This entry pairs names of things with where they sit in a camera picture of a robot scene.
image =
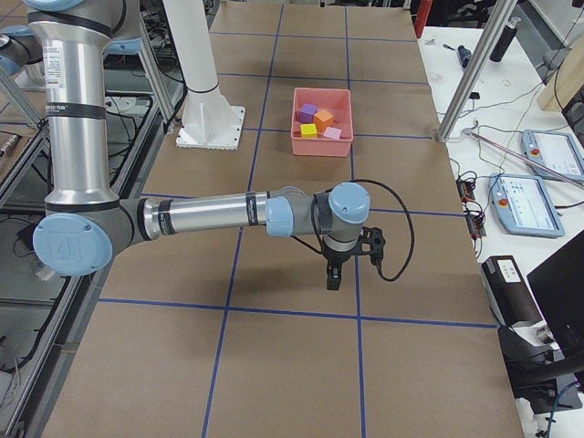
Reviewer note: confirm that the orange foam block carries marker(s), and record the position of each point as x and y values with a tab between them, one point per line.
323	119

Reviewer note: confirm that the far teach pendant tablet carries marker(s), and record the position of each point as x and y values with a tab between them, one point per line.
555	150

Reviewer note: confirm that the yellow foam block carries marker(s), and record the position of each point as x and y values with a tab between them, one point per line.
308	131

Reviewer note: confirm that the near teach pendant tablet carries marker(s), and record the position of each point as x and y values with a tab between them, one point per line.
524	207

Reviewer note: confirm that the teach pendant tablet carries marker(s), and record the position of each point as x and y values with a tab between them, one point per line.
524	207
555	150

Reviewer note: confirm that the aluminium frame post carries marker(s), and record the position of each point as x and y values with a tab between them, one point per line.
484	47

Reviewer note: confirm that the pink plastic bin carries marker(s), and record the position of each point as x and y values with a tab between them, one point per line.
338	102

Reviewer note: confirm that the black cylinder bottle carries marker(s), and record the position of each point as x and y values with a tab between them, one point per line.
505	39

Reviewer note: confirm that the black monitor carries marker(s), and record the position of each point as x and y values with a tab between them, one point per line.
557	285

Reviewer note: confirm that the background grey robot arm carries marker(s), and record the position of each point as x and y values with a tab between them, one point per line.
20	47

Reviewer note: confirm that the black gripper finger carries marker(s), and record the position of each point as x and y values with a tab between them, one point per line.
334	277

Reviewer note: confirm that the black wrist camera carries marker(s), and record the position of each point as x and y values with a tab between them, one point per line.
372	244

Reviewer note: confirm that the black box device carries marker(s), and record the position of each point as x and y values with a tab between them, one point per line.
508	293

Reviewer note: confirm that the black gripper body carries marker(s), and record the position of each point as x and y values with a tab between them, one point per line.
335	257

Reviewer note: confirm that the red circuit board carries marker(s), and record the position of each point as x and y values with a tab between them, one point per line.
474	213

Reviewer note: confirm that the pink foam block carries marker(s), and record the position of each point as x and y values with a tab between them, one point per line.
332	133

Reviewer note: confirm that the purple foam block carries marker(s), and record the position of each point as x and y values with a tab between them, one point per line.
306	113

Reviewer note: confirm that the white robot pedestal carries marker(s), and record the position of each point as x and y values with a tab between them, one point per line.
208	120

